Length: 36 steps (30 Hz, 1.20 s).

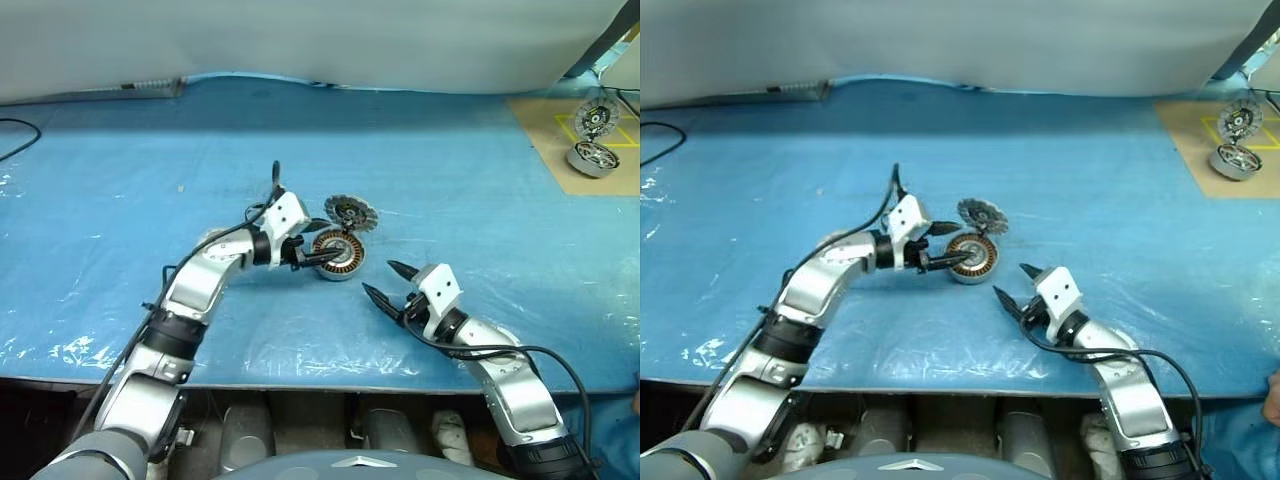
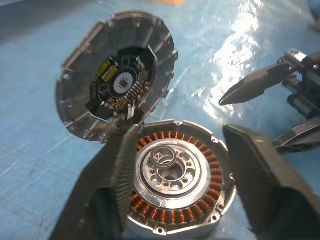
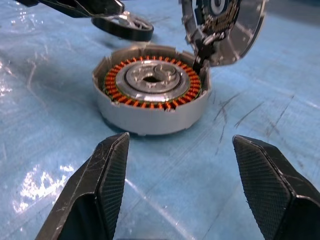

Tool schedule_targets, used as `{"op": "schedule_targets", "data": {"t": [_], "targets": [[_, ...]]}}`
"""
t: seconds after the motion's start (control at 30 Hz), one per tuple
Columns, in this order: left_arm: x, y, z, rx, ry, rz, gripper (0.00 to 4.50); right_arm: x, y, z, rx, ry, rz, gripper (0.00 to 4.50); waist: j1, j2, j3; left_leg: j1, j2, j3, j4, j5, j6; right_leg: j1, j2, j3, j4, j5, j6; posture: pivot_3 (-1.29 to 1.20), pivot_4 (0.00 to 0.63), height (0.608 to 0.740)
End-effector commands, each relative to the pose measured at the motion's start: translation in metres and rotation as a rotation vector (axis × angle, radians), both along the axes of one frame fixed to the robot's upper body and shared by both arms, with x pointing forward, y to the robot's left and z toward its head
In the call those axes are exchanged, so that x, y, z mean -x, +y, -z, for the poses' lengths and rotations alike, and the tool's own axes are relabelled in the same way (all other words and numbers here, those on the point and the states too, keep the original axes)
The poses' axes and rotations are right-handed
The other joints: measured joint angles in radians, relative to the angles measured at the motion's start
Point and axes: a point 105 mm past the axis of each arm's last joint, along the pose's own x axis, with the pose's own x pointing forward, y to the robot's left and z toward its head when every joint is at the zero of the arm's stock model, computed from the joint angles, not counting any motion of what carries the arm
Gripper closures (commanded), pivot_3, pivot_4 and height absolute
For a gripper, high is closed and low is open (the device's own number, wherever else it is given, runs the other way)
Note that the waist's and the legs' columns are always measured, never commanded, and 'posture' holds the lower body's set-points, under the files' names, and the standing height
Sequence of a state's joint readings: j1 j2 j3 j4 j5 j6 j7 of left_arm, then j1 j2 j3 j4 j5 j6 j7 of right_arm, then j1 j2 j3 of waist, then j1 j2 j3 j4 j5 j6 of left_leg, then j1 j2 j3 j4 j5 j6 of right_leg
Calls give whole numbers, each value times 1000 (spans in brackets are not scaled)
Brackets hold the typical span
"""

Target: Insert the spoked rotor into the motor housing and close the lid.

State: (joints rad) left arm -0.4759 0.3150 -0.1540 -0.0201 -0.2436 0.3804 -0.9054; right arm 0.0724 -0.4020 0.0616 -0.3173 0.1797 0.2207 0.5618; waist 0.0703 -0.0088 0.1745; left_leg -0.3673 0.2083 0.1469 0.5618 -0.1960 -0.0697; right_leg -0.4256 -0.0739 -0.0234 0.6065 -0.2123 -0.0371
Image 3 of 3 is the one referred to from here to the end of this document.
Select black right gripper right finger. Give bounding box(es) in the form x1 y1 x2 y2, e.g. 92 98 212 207
232 134 320 240

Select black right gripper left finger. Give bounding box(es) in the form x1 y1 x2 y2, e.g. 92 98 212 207
34 131 130 240

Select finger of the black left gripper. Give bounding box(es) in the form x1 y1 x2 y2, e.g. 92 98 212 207
14 0 125 19

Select spoked rotor black rim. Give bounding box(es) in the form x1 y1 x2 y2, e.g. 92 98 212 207
91 11 155 43

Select silver motor housing copper windings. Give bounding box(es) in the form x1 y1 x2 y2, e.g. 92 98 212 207
91 44 212 137

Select silver hinged motor lid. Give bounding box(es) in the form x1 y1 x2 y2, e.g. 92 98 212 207
178 0 268 67

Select blue table mat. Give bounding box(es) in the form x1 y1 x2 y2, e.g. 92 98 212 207
0 0 320 240

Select black lid cable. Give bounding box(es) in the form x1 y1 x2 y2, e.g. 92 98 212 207
192 37 217 76

